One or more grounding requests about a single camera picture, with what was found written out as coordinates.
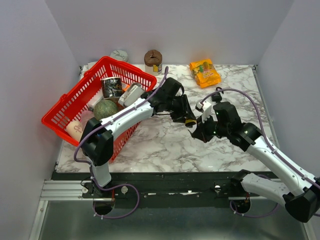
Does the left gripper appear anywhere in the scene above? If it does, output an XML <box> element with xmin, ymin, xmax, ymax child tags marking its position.
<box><xmin>165</xmin><ymin>94</ymin><xmax>196</xmax><ymax>124</ymax></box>

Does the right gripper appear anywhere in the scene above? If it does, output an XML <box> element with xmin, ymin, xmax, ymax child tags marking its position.
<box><xmin>191</xmin><ymin>112</ymin><xmax>230</xmax><ymax>143</ymax></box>

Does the yellow padlock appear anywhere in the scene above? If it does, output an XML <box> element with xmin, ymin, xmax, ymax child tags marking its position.
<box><xmin>185</xmin><ymin>119</ymin><xmax>197</xmax><ymax>126</ymax></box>

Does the black padlock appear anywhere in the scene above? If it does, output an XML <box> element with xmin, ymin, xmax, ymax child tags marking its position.
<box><xmin>211</xmin><ymin>87</ymin><xmax>224</xmax><ymax>103</ymax></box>

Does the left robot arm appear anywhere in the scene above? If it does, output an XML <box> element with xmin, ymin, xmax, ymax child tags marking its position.
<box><xmin>78</xmin><ymin>77</ymin><xmax>197</xmax><ymax>198</ymax></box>

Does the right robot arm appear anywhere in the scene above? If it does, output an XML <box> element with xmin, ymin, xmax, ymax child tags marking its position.
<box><xmin>191</xmin><ymin>101</ymin><xmax>320</xmax><ymax>223</ymax></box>

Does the orange candy bag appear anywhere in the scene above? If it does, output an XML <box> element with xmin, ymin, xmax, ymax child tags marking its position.
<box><xmin>189</xmin><ymin>58</ymin><xmax>221</xmax><ymax>89</ymax></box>

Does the grey white box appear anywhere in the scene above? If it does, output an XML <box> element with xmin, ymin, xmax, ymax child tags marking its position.
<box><xmin>118</xmin><ymin>82</ymin><xmax>145</xmax><ymax>108</ymax></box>

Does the brown-lidded jar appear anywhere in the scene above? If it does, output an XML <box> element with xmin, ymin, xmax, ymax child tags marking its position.
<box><xmin>143</xmin><ymin>49</ymin><xmax>163</xmax><ymax>76</ymax></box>

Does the black printed can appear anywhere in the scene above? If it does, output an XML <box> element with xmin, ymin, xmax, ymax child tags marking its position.
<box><xmin>100</xmin><ymin>76</ymin><xmax>123</xmax><ymax>99</ymax></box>

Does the green round melon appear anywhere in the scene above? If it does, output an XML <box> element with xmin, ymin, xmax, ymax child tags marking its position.
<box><xmin>93</xmin><ymin>99</ymin><xmax>118</xmax><ymax>121</ymax></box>

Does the pink bottle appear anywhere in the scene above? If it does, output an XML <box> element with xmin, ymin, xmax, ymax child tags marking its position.
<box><xmin>80</xmin><ymin>110</ymin><xmax>94</xmax><ymax>130</ymax></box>

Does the beige printed cylinder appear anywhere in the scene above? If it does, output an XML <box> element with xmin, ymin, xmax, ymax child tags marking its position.
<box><xmin>66</xmin><ymin>120</ymin><xmax>83</xmax><ymax>142</ymax></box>

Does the red plastic basket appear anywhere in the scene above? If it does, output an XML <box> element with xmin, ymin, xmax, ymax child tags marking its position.
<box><xmin>41</xmin><ymin>56</ymin><xmax>158</xmax><ymax>164</ymax></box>

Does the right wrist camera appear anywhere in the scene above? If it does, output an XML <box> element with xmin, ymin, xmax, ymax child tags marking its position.
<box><xmin>195</xmin><ymin>100</ymin><xmax>212</xmax><ymax>123</ymax></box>

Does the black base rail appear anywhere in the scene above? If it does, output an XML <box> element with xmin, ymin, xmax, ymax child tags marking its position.
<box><xmin>51</xmin><ymin>171</ymin><xmax>272</xmax><ymax>210</ymax></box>

